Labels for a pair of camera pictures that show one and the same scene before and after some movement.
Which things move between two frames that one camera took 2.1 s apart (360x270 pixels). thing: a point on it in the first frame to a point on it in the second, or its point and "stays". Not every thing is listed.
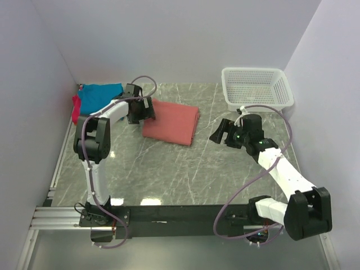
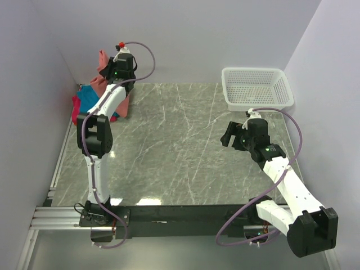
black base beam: (151, 221) stays
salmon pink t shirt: (173, 123) to (98, 83)
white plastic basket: (246, 86) stays
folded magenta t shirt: (76, 103) stays
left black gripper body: (142, 112) to (111, 71)
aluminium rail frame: (61, 217) stays
